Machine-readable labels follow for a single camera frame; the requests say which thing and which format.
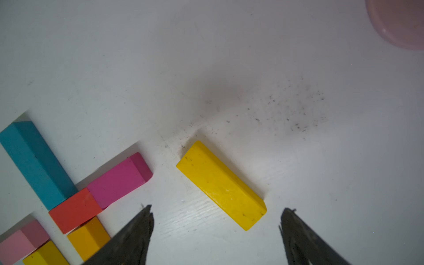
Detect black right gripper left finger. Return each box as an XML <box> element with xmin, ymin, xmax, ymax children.
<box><xmin>84</xmin><ymin>205</ymin><xmax>154</xmax><ymax>265</ymax></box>

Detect magenta wooden block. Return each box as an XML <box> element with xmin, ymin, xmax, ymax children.
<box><xmin>87</xmin><ymin>152</ymin><xmax>153</xmax><ymax>209</ymax></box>

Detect amber yellow wooden block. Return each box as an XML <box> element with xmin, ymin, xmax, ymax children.
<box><xmin>67</xmin><ymin>217</ymin><xmax>110</xmax><ymax>262</ymax></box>

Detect long teal wooden block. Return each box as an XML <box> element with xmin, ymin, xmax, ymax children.
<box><xmin>1</xmin><ymin>121</ymin><xmax>78</xmax><ymax>210</ymax></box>

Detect pink wooden block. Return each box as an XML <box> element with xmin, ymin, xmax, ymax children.
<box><xmin>1</xmin><ymin>220</ymin><xmax>50</xmax><ymax>265</ymax></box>

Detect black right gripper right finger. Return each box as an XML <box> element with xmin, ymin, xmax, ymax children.
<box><xmin>279</xmin><ymin>208</ymin><xmax>349</xmax><ymax>265</ymax></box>

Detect red wooden block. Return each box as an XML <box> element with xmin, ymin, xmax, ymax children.
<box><xmin>49</xmin><ymin>188</ymin><xmax>102</xmax><ymax>234</ymax></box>

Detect pink pen cup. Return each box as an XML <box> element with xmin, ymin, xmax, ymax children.
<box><xmin>365</xmin><ymin>0</ymin><xmax>424</xmax><ymax>50</ymax></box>

